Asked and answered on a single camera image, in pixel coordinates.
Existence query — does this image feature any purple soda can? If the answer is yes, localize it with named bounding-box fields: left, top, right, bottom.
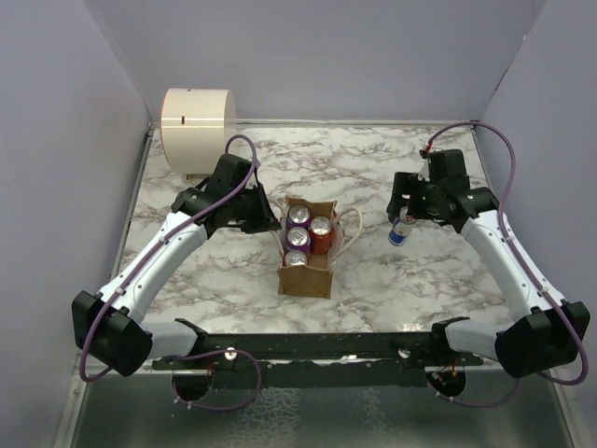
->
left=285, top=227, right=311, bottom=252
left=286, top=204, right=312, bottom=230

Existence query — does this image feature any blue and silver energy can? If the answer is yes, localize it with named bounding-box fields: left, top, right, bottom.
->
left=388, top=216, right=416, bottom=246

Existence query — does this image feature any red soda can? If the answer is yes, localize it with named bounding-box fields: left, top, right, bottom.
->
left=309, top=217, right=334, bottom=255

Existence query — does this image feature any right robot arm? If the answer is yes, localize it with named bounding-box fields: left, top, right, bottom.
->
left=386, top=149, right=590, bottom=378

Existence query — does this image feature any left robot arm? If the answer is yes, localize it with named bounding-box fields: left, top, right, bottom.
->
left=72, top=154, right=280, bottom=382

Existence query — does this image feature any silver top can front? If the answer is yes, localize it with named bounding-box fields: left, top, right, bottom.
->
left=284, top=250, right=309, bottom=267

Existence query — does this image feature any cream cylindrical container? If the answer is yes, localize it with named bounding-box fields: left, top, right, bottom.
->
left=160, top=88, right=237, bottom=181

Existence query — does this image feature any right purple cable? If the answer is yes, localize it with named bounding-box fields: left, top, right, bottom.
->
left=419, top=121, right=590, bottom=386

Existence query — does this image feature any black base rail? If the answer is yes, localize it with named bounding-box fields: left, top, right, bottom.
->
left=152, top=331, right=482, bottom=390

